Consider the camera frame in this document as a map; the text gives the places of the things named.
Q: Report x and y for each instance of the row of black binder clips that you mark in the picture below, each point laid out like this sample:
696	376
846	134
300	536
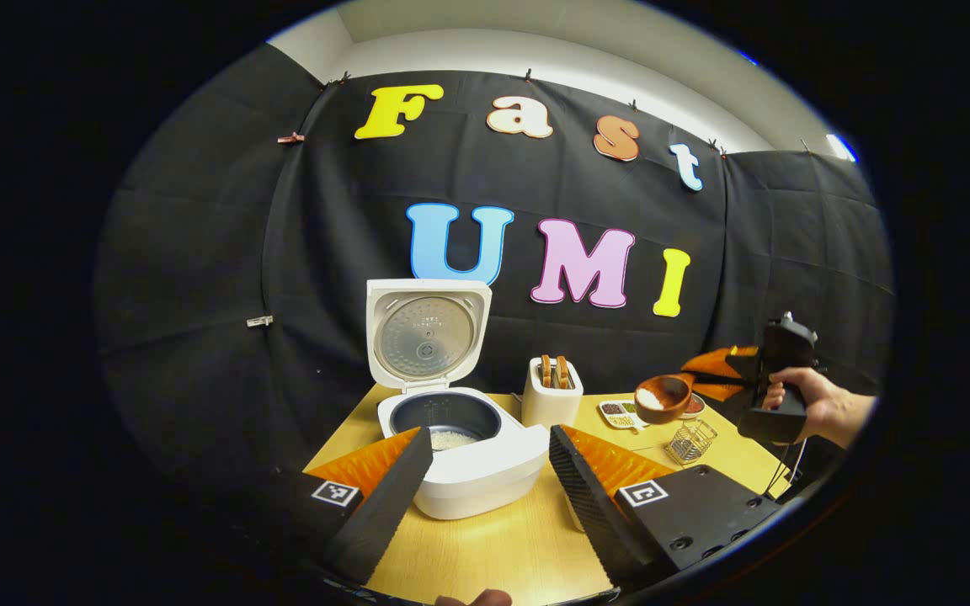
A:
527	75

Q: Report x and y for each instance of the white rice cooker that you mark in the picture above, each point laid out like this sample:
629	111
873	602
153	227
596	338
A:
485	488

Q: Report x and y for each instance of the short ceiling light panel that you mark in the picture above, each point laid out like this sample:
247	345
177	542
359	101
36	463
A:
840	148

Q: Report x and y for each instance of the silver clothes clip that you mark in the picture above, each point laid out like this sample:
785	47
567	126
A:
259	321

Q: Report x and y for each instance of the brown wooden spoon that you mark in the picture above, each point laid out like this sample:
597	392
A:
675	390

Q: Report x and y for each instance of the red meat piece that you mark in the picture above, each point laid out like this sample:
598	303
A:
695	404

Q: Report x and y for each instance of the white toaster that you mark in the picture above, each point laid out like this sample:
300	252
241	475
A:
548	408

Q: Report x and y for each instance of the white divided bean dish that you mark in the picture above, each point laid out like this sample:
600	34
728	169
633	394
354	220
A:
620	415

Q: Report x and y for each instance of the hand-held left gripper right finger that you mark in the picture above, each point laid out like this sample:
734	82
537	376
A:
590	513

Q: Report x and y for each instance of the black backdrop cloth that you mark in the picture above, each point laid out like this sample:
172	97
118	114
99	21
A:
325	252

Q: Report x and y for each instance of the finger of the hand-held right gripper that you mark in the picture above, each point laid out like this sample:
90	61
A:
716	362
721	391

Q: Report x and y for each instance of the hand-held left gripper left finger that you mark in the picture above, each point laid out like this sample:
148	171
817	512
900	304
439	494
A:
380	513

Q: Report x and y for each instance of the toasted bread slice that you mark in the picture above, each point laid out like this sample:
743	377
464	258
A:
562	373
546	372

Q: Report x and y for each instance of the pink clothes clip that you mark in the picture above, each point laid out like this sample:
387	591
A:
290	137

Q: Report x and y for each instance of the white round plate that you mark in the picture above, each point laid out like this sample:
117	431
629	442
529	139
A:
697	414

